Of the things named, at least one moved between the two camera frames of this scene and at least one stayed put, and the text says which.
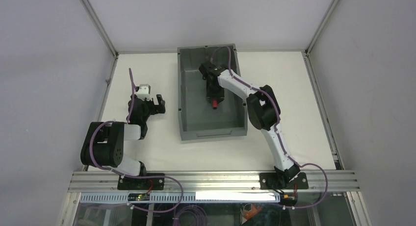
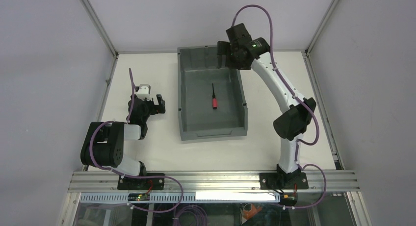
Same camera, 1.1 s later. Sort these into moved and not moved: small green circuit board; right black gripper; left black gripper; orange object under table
Moved: right black gripper
Not moved: left black gripper; orange object under table; small green circuit board
